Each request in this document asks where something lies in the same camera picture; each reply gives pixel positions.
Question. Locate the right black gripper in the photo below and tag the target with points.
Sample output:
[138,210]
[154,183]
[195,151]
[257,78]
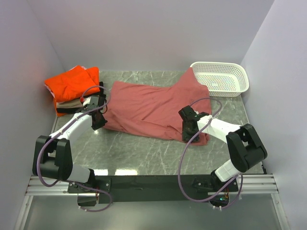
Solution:
[185,135]

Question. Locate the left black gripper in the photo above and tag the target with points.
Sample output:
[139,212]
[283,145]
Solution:
[101,123]

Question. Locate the pink red t shirt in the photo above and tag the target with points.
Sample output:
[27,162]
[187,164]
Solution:
[151,111]

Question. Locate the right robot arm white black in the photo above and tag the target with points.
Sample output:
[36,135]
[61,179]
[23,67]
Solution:
[244,145]

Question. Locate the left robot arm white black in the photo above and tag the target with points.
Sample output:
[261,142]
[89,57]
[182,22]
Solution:
[53,157]

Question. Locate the beige folded t shirt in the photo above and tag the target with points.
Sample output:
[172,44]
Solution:
[75,103]

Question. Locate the orange folded t shirt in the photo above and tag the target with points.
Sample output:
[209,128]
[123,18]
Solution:
[79,75]

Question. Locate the white perforated plastic basket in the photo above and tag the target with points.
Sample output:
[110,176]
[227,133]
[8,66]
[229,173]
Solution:
[222,79]

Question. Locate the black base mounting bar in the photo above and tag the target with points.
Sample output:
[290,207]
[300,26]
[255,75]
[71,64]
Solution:
[143,188]

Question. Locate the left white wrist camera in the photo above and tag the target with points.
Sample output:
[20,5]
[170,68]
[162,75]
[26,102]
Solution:
[85,100]

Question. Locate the aluminium rail frame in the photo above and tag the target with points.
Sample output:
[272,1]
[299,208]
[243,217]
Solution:
[252,184]

